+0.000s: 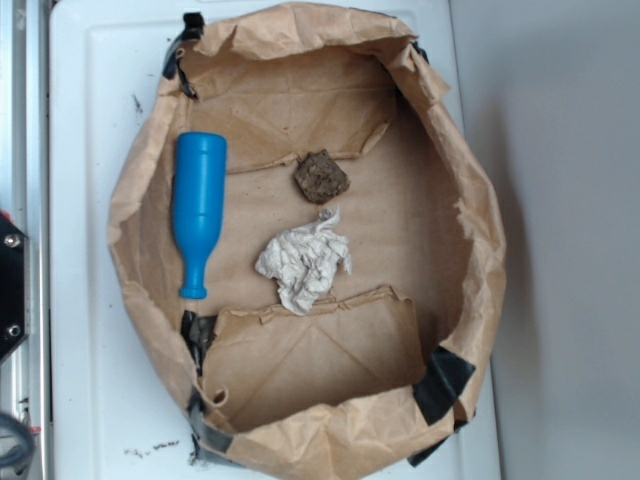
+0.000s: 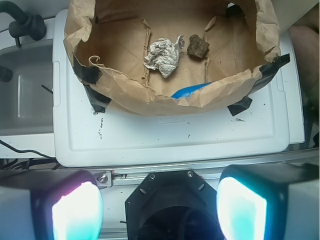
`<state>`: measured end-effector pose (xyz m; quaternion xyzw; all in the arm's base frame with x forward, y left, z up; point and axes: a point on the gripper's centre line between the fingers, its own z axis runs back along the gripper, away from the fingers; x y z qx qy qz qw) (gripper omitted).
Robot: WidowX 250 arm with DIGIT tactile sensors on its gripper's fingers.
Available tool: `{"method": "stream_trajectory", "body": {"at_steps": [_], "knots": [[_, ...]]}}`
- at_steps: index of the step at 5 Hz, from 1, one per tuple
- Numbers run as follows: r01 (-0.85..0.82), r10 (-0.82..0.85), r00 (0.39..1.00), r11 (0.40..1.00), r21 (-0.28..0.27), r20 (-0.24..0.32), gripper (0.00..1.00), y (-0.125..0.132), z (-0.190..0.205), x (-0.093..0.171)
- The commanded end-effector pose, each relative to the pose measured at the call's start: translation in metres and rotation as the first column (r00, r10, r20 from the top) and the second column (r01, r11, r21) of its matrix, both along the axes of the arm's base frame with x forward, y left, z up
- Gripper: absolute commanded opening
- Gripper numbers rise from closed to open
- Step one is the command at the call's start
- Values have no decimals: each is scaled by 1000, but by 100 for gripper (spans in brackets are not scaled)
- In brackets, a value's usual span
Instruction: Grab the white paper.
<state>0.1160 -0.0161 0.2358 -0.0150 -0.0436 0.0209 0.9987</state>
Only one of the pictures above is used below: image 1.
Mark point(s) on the brown paper bag tray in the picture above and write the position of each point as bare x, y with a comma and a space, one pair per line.
389, 363

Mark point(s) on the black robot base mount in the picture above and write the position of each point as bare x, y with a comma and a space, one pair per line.
13, 273

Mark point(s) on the blue plastic bottle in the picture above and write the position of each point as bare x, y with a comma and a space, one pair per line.
198, 205

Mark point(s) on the aluminium frame rail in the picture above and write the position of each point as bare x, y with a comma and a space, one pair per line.
26, 432

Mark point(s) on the white paper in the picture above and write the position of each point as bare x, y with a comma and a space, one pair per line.
304, 260

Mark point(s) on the brown rough block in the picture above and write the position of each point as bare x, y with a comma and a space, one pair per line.
320, 178

